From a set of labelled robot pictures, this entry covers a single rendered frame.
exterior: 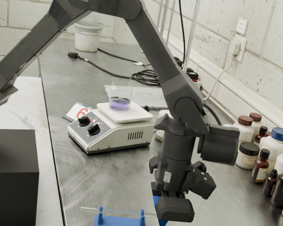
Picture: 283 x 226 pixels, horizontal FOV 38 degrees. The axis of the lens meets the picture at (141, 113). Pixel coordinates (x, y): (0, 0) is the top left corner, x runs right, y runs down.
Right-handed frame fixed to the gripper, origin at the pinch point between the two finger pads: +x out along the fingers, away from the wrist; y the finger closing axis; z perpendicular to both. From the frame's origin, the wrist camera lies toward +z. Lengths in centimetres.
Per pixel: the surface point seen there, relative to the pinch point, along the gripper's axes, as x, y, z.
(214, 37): -16, 101, 30
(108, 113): -4.1, 35.5, -11.5
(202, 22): -20, 115, 27
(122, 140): 1.5, 31.8, -7.1
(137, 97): 4, 72, -1
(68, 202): 4.7, 6.2, -18.4
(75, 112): 3, 50, -21
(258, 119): -4, 43, 33
